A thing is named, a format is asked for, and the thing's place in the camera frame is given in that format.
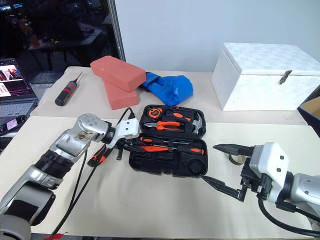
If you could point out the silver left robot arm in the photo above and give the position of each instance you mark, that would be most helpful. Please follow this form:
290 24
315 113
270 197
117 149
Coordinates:
72 142

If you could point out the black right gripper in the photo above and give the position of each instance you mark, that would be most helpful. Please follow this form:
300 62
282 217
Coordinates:
252 181

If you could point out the dark device with screen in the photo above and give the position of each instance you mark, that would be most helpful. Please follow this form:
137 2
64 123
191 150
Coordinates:
11 125

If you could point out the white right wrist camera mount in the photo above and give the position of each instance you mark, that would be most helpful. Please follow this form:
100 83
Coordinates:
267 162

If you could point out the orange black loose hand tool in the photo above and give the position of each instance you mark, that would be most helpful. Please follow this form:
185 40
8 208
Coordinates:
98 156

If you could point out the grey metal post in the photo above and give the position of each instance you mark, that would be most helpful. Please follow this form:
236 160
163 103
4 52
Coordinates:
117 30

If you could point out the grey tape roll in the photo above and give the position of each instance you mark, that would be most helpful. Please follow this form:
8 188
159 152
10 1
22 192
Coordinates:
236 160

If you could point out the red brick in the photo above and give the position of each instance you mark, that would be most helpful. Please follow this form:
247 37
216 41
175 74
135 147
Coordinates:
121 98
118 72

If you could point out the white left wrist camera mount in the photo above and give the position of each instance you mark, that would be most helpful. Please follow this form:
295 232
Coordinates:
126 130

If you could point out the steel claw hammer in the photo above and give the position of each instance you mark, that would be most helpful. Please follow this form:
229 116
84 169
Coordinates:
198 123

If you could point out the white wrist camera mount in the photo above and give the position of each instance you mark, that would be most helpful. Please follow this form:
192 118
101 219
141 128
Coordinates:
126 130
267 162

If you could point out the white wooden box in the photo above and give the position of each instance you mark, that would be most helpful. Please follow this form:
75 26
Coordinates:
260 85

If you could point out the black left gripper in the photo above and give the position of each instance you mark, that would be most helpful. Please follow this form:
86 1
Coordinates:
120 150

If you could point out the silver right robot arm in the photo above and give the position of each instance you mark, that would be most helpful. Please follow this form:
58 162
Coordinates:
305 187

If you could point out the open laptop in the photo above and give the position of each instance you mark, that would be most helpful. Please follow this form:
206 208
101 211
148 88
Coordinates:
15 90

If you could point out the orange black tape measure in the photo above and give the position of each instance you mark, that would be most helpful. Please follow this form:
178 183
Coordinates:
154 112

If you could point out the metal box latch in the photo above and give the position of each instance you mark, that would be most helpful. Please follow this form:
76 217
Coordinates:
285 76

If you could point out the red tag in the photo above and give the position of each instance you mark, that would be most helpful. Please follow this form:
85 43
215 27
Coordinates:
58 236

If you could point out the orange black utility knife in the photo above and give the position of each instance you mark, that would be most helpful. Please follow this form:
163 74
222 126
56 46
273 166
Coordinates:
178 116

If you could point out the cardboard box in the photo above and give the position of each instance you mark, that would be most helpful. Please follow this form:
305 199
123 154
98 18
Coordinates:
311 112

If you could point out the black plastic tool case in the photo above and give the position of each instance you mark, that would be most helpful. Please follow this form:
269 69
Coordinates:
165 162

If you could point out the blue plastic bag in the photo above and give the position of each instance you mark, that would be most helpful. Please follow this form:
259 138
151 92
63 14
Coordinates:
172 88

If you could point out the black red electric screwdriver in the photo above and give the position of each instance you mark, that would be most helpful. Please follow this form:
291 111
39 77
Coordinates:
67 92

